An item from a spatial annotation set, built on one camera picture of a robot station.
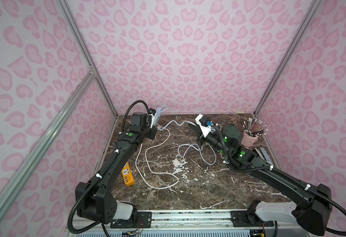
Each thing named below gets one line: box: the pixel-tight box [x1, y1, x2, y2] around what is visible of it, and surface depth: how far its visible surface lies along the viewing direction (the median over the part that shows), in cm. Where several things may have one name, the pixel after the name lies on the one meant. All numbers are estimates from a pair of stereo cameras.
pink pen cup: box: [241, 129, 260, 147], surface depth 96 cm
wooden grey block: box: [258, 147, 274, 166], surface depth 95 cm
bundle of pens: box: [242, 117, 269, 137], surface depth 97 cm
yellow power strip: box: [121, 161, 135, 187], surface depth 87 cm
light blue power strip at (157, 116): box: [153, 107, 162, 126], surface depth 84 cm
